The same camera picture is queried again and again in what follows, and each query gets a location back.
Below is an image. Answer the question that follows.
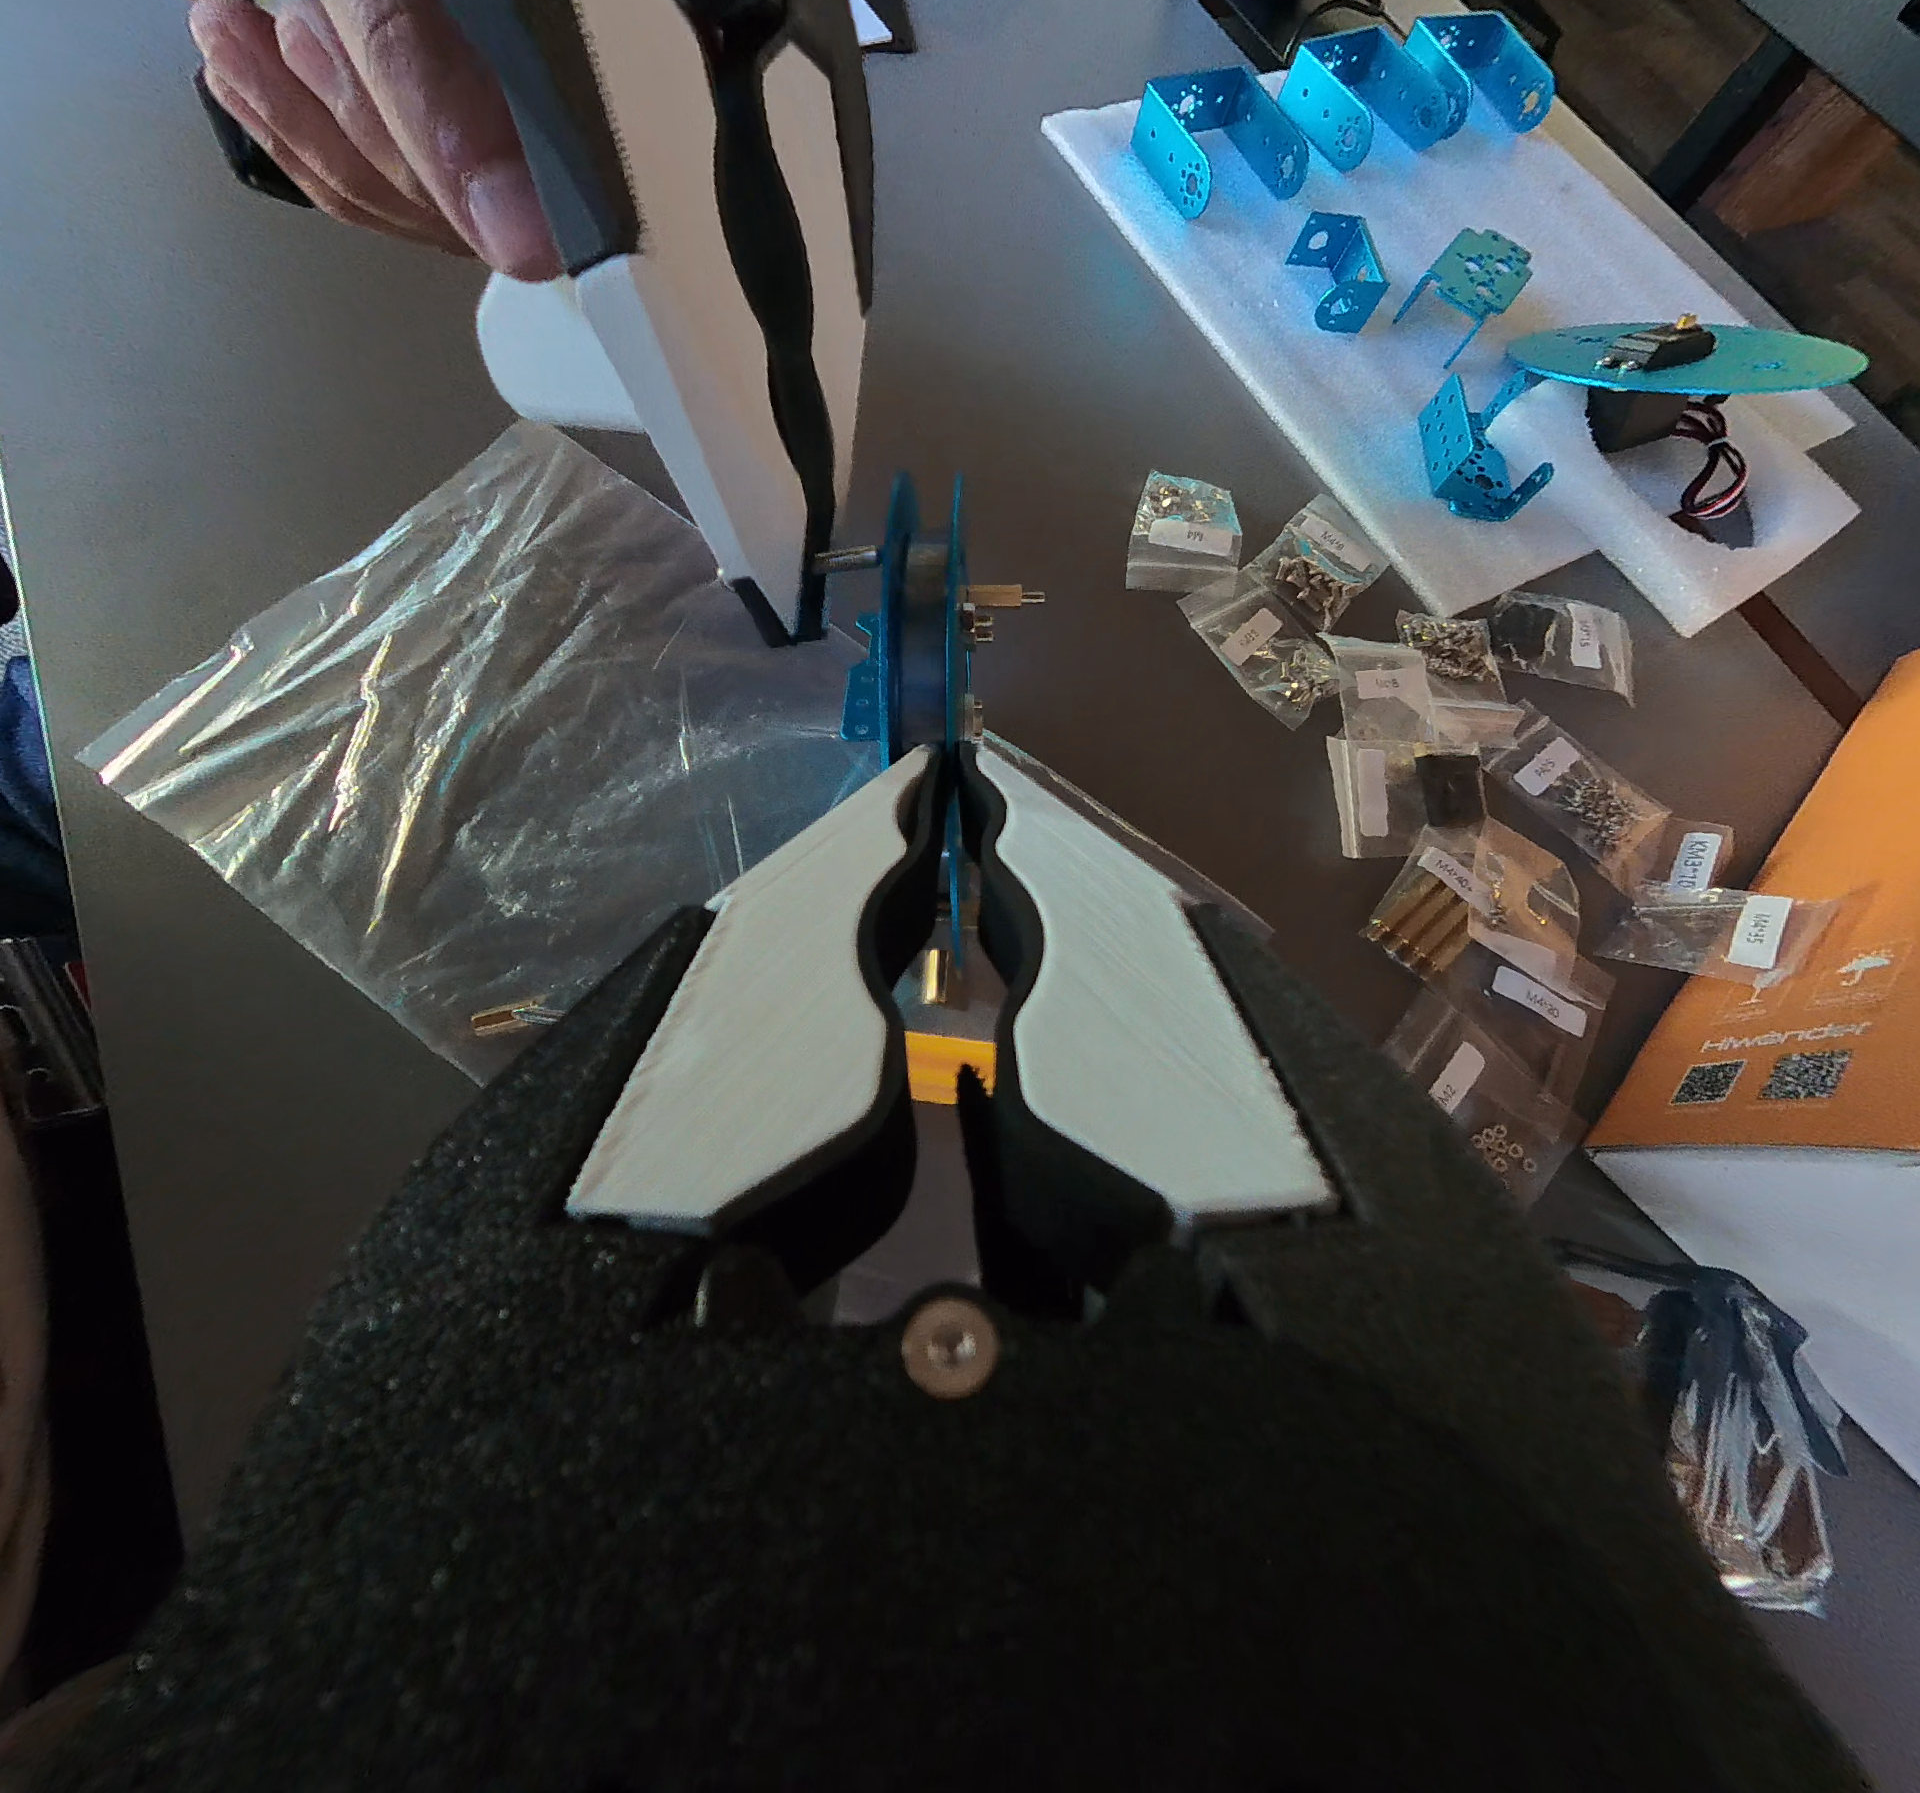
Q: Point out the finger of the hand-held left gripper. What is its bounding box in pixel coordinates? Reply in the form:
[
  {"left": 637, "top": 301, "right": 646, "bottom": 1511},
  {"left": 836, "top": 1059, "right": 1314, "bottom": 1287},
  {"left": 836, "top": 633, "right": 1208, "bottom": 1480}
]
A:
[
  {"left": 543, "top": 0, "right": 836, "bottom": 650},
  {"left": 755, "top": 15, "right": 876, "bottom": 551}
]

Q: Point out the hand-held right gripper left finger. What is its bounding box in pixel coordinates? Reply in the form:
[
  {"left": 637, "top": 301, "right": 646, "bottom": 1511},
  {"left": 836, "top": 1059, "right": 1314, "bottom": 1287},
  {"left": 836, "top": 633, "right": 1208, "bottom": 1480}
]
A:
[{"left": 568, "top": 748, "right": 946, "bottom": 1237}]

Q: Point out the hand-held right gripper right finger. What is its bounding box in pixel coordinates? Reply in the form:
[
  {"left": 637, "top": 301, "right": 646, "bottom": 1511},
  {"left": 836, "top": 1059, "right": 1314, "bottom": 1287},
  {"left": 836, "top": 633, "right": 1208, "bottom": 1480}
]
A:
[{"left": 965, "top": 748, "right": 1336, "bottom": 1221}]

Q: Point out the blue metal turntable base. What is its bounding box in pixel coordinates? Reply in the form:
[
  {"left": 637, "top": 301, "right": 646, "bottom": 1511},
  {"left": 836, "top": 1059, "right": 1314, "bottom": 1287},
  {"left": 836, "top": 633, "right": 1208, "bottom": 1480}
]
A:
[{"left": 814, "top": 470, "right": 1049, "bottom": 1020}]

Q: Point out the grey desk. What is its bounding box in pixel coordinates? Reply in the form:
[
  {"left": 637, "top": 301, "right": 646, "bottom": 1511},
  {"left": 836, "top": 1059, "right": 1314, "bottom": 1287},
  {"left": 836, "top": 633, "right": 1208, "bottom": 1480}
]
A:
[{"left": 0, "top": 0, "right": 1920, "bottom": 1793}]

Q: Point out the person's left hand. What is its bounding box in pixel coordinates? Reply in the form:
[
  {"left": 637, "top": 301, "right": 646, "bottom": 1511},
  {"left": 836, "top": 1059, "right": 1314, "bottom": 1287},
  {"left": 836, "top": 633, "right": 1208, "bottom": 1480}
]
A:
[{"left": 30, "top": 0, "right": 565, "bottom": 283}]

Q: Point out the pile of small screw bags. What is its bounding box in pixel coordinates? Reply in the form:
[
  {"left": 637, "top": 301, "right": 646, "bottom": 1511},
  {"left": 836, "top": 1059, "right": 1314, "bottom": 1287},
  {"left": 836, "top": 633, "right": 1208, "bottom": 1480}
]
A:
[{"left": 1126, "top": 470, "right": 1803, "bottom": 1209}]

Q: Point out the clear plastic bag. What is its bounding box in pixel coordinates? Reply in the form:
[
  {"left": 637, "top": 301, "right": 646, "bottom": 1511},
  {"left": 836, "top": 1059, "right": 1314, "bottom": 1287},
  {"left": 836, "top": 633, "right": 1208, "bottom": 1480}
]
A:
[{"left": 75, "top": 420, "right": 1278, "bottom": 1090}]

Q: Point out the white packaging tray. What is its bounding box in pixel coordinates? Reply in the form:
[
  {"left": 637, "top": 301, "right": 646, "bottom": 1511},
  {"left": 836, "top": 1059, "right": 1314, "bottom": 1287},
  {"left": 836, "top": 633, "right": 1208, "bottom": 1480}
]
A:
[{"left": 1042, "top": 15, "right": 1871, "bottom": 638}]

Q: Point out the orange cardboard box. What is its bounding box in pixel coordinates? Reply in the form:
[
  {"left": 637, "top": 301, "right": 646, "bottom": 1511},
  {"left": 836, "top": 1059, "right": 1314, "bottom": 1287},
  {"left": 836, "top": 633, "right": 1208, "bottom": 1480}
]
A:
[{"left": 1560, "top": 650, "right": 1920, "bottom": 1480}]

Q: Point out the crumpled dark plastic bag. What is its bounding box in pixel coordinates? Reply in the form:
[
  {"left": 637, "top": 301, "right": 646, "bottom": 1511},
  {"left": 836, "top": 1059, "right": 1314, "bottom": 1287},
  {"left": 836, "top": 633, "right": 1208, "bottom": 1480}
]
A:
[{"left": 1560, "top": 1246, "right": 1849, "bottom": 1620}]

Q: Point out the person's leg in jeans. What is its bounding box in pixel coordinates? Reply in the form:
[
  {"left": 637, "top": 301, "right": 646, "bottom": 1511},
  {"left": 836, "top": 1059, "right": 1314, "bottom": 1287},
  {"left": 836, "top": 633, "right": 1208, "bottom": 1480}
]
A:
[{"left": 0, "top": 654, "right": 76, "bottom": 938}]

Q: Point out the black servo motor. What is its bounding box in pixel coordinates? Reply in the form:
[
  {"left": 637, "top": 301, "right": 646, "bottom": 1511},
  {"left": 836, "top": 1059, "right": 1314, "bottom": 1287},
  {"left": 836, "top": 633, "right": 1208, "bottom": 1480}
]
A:
[{"left": 1588, "top": 382, "right": 1700, "bottom": 463}]

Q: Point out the blue round metal plate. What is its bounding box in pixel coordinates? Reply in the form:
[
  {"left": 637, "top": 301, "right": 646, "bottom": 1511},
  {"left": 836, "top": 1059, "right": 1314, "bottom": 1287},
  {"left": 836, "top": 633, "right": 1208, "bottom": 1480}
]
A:
[{"left": 1506, "top": 314, "right": 1872, "bottom": 399}]

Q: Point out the yellow handled screwdriver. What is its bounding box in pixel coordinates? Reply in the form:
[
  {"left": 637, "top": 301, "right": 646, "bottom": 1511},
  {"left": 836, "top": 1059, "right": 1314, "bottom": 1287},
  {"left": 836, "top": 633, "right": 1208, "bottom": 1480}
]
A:
[{"left": 905, "top": 1025, "right": 1004, "bottom": 1107}]

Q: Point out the large blue metal bracket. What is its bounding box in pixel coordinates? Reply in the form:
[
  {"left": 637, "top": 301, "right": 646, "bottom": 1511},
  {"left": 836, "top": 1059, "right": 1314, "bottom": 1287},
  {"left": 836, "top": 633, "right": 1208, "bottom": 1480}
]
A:
[
  {"left": 1403, "top": 11, "right": 1557, "bottom": 137},
  {"left": 1132, "top": 64, "right": 1310, "bottom": 224},
  {"left": 1278, "top": 22, "right": 1465, "bottom": 174}
]

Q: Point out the small blue metal bracket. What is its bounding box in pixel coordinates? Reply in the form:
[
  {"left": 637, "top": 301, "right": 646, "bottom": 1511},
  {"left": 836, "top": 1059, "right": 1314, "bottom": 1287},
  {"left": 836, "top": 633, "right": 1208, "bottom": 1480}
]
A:
[{"left": 836, "top": 602, "right": 905, "bottom": 751}]

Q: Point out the small blue angled bracket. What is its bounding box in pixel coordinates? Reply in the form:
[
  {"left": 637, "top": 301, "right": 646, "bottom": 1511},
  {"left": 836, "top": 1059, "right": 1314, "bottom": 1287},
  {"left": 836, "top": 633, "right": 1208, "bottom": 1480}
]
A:
[{"left": 1280, "top": 208, "right": 1391, "bottom": 332}]

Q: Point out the blue perforated angle bracket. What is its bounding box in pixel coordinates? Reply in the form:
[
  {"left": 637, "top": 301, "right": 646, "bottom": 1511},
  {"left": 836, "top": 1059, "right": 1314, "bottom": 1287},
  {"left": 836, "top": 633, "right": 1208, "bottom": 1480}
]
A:
[{"left": 1395, "top": 230, "right": 1535, "bottom": 370}]

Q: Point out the blue metal bracket block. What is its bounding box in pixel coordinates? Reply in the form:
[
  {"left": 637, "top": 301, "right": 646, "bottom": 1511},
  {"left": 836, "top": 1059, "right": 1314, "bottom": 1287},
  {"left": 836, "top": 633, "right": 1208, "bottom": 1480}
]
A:
[{"left": 1417, "top": 367, "right": 1554, "bottom": 524}]

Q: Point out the red and black servo cable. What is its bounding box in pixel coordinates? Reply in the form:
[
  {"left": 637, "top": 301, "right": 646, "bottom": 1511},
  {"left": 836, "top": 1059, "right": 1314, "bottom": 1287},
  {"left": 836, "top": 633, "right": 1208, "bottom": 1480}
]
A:
[{"left": 1665, "top": 387, "right": 1791, "bottom": 552}]

